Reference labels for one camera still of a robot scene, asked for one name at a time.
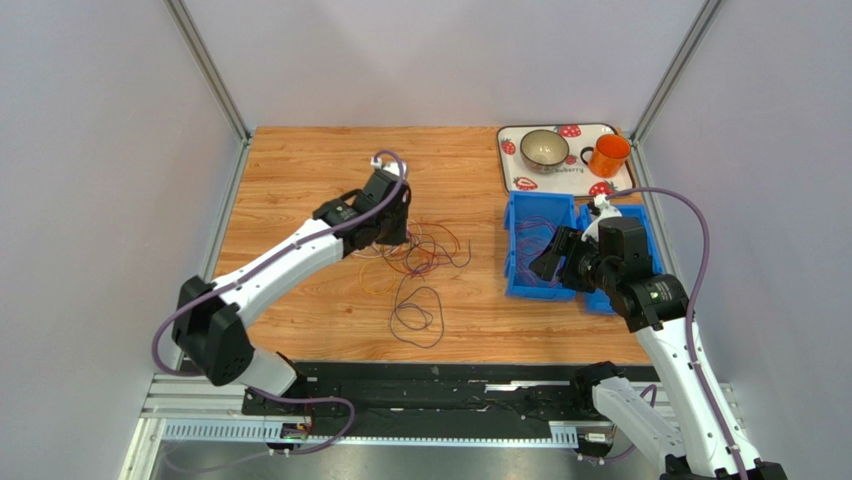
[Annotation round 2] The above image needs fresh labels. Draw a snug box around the dark red wire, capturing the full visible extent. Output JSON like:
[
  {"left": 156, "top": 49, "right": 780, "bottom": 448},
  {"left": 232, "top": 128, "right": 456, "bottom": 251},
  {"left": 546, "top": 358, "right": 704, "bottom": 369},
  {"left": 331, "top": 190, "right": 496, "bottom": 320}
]
[{"left": 513, "top": 216, "right": 560, "bottom": 288}]

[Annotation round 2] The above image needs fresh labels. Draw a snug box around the light purple wire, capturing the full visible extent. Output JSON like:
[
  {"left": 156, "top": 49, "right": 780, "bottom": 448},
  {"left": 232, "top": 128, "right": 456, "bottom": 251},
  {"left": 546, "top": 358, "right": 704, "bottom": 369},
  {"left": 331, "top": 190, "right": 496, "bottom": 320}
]
[{"left": 515, "top": 214, "right": 559, "bottom": 284}]

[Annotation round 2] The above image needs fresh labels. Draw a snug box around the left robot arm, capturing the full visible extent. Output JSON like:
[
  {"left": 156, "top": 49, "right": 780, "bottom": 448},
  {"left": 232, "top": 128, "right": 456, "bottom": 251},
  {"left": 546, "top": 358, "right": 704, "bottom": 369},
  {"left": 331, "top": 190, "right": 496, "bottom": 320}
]
[{"left": 166, "top": 164, "right": 411, "bottom": 394}]

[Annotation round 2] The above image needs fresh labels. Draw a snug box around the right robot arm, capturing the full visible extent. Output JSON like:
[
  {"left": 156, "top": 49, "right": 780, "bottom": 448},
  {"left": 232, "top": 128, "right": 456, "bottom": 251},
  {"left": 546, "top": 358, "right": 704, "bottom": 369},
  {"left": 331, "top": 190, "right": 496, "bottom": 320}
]
[{"left": 530, "top": 216, "right": 786, "bottom": 479}]

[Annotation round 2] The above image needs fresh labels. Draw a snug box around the right blue plastic bin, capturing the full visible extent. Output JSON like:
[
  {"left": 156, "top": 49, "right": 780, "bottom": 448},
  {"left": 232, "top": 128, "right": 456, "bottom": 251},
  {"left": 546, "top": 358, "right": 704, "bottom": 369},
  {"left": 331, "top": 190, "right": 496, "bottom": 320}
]
[{"left": 577, "top": 204, "right": 664, "bottom": 316}]

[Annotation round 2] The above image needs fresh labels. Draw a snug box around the blue plastic bin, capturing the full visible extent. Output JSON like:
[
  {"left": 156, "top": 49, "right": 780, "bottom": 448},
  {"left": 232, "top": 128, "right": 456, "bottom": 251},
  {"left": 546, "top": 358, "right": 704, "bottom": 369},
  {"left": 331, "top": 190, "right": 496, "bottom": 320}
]
[
  {"left": 577, "top": 204, "right": 664, "bottom": 316},
  {"left": 502, "top": 191, "right": 580, "bottom": 302}
]

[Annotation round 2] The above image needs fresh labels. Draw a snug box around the left blue plastic bin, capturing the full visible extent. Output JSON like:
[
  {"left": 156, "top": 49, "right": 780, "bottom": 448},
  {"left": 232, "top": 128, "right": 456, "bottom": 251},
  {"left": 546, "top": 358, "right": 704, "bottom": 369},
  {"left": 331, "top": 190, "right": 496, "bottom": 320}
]
[{"left": 502, "top": 191, "right": 580, "bottom": 302}]

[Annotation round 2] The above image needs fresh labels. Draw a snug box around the ceramic bowl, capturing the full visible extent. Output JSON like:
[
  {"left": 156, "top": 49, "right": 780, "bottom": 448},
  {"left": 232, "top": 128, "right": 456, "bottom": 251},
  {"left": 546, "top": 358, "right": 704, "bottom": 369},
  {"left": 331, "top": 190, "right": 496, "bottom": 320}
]
[{"left": 520, "top": 129, "right": 570, "bottom": 173}]

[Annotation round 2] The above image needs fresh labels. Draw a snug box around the strawberry print tray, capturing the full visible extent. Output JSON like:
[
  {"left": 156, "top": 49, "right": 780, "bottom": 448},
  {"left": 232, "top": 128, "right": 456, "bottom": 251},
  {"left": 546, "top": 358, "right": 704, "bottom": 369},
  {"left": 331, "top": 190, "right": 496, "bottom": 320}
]
[{"left": 496, "top": 123, "right": 637, "bottom": 197}]

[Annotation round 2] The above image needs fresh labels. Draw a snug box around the orange mug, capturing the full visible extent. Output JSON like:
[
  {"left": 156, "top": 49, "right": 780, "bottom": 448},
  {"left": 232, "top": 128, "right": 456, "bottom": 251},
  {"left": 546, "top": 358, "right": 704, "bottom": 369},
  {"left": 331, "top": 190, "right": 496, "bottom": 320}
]
[{"left": 580, "top": 134, "right": 631, "bottom": 178}]

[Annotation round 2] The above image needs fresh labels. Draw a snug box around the white wire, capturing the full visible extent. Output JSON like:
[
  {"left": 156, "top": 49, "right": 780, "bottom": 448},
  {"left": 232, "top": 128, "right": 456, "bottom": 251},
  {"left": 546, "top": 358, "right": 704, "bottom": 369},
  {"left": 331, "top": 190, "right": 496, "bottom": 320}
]
[{"left": 349, "top": 226, "right": 424, "bottom": 261}]

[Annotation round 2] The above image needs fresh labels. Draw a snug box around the yellow wire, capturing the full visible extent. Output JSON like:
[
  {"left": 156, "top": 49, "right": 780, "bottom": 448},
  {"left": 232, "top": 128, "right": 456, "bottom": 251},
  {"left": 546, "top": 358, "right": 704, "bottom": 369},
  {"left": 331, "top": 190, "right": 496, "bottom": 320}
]
[{"left": 359, "top": 226, "right": 427, "bottom": 297}]

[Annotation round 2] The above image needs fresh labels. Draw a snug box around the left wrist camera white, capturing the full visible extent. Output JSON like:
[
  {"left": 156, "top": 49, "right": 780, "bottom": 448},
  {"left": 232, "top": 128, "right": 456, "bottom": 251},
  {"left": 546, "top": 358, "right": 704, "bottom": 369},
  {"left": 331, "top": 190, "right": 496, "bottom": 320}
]
[{"left": 370, "top": 155, "right": 409, "bottom": 180}]

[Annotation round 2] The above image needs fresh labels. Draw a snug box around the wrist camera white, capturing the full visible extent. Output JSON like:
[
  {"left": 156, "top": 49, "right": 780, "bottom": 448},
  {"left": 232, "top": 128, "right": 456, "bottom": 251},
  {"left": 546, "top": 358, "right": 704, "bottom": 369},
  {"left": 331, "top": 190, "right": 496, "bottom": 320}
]
[
  {"left": 581, "top": 194, "right": 622, "bottom": 242},
  {"left": 370, "top": 155, "right": 409, "bottom": 180}
]

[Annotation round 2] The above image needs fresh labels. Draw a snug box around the orange wire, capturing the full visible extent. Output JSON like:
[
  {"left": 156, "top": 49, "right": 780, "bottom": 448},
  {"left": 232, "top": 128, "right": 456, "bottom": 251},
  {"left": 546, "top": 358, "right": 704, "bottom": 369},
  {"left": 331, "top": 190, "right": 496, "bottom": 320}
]
[{"left": 385, "top": 226, "right": 464, "bottom": 278}]

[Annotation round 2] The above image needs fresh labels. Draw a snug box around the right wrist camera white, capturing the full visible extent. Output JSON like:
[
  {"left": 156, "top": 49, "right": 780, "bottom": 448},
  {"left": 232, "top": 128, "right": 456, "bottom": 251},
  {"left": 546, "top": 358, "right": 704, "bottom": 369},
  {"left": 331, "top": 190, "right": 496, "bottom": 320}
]
[{"left": 581, "top": 194, "right": 622, "bottom": 242}]

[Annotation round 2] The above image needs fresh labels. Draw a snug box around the dark blue wire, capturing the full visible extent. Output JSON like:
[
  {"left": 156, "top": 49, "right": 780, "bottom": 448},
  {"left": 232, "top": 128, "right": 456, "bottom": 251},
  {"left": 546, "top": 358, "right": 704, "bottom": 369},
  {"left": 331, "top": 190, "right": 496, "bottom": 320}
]
[{"left": 389, "top": 239, "right": 473, "bottom": 349}]

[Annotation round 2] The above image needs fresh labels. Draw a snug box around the right aluminium frame post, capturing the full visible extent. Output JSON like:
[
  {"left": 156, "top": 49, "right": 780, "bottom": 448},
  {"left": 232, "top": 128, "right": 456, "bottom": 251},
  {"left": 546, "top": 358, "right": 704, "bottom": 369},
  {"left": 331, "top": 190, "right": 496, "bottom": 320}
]
[{"left": 630, "top": 0, "right": 726, "bottom": 145}]

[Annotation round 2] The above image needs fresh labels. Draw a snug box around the aluminium frame post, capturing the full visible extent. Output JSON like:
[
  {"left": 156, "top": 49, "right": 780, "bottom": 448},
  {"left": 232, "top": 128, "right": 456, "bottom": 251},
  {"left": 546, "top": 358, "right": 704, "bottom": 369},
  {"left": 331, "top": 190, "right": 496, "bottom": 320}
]
[
  {"left": 163, "top": 0, "right": 252, "bottom": 144},
  {"left": 630, "top": 0, "right": 726, "bottom": 145}
]

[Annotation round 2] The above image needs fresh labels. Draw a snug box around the slotted cable duct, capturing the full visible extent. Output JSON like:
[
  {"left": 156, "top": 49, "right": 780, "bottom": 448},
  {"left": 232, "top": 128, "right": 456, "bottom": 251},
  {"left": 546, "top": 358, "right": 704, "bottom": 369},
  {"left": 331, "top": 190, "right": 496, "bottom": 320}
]
[{"left": 160, "top": 419, "right": 579, "bottom": 449}]

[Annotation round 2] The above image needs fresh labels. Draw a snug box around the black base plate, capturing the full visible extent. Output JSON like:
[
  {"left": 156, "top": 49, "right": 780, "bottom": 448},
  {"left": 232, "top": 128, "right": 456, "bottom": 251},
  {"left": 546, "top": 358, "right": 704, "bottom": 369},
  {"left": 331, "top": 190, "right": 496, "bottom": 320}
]
[{"left": 242, "top": 361, "right": 603, "bottom": 438}]

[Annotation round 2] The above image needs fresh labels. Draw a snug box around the left aluminium frame post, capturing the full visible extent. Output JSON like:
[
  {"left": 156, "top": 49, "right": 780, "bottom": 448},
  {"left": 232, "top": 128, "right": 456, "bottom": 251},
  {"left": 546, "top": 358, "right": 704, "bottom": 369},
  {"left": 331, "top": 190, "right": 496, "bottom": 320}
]
[{"left": 163, "top": 0, "right": 252, "bottom": 144}]

